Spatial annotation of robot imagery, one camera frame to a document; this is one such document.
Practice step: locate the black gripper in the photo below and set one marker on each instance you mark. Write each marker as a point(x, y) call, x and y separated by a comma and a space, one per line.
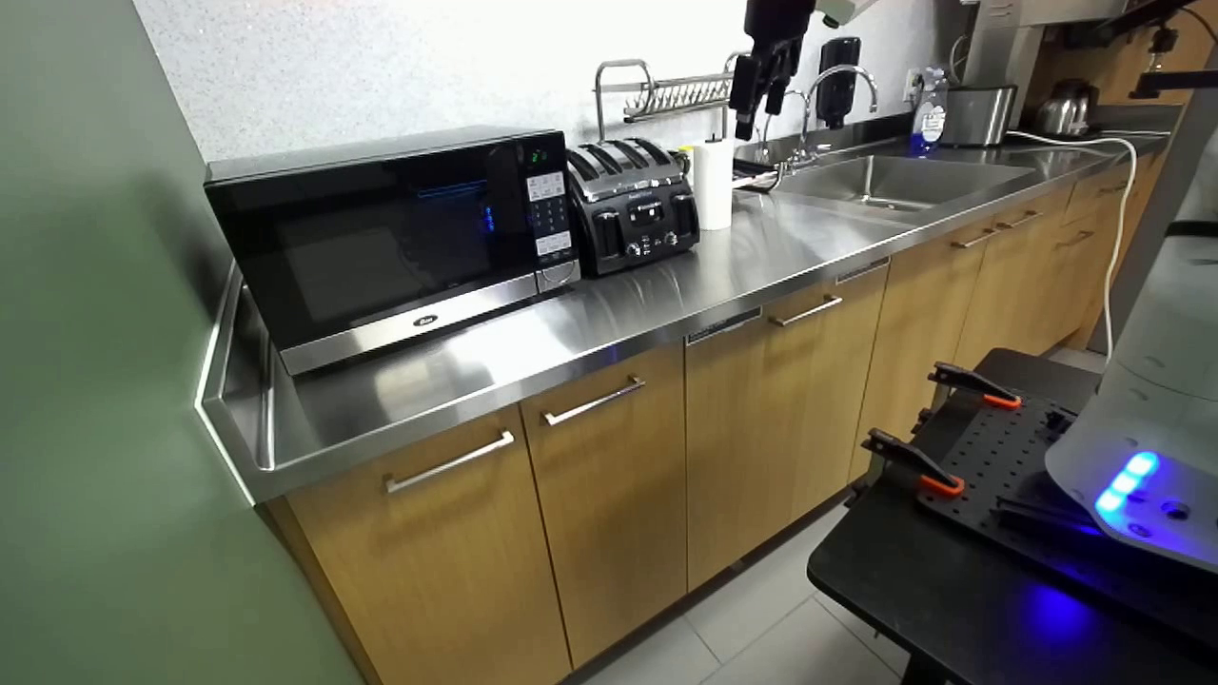
point(778, 24)

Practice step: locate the chrome sink faucet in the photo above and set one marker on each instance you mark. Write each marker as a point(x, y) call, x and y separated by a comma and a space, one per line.
point(805, 118)

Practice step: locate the black soap dispenser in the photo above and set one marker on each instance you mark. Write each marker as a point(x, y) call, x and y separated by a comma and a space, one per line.
point(838, 76)

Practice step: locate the white paper towel roll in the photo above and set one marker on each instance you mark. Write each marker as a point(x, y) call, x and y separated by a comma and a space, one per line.
point(712, 184)

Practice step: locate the clear bottle with blue label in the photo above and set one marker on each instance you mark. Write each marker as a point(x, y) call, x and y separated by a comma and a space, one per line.
point(931, 118)

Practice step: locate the stainless steel sink basin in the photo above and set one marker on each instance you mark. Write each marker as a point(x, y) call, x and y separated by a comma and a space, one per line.
point(908, 176)

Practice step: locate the black steel four-slot toaster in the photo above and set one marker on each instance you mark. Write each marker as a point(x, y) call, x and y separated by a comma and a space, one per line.
point(632, 209)

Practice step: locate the steel utensil container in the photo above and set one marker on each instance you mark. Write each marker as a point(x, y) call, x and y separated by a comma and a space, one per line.
point(981, 116)

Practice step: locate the black clamp with orange tip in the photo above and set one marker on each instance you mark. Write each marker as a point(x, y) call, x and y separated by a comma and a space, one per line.
point(908, 459)
point(974, 387)

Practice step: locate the black microwave oven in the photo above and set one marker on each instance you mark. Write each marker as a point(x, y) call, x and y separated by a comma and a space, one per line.
point(384, 242)

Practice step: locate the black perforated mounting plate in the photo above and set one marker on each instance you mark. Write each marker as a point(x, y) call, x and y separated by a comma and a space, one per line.
point(1003, 451)

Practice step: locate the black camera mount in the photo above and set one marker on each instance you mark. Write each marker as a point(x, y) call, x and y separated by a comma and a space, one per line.
point(1176, 82)

